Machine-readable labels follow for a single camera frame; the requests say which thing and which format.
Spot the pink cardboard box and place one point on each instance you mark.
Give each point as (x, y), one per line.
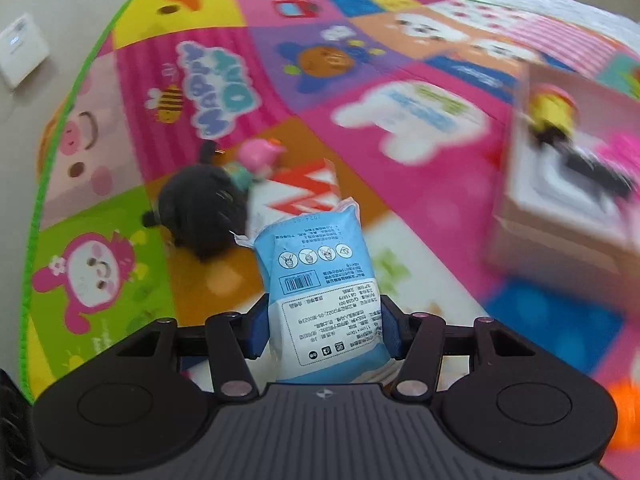
(554, 226)

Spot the red white booklet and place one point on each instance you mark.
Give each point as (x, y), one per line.
(305, 189)

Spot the white wall device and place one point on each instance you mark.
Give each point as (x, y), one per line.
(22, 49)

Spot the colourful cartoon play mat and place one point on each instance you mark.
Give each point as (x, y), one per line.
(412, 102)

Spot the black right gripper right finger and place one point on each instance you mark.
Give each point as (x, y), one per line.
(418, 341)

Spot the pink pig figurine toy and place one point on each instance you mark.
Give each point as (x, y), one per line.
(255, 160)

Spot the pink plastic basket scoop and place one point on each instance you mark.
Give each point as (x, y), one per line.
(624, 150)

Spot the blue white wipes pack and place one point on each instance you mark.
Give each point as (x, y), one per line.
(324, 307)

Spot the yellow pink cupcake toy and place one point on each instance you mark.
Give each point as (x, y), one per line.
(552, 115)

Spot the orange plastic toy mould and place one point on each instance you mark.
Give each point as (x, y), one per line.
(626, 396)

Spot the black plush toy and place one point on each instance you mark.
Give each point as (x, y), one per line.
(204, 205)

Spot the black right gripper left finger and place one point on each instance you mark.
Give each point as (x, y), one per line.
(232, 338)

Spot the black cylinder toy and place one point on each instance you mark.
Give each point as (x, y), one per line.
(610, 177)

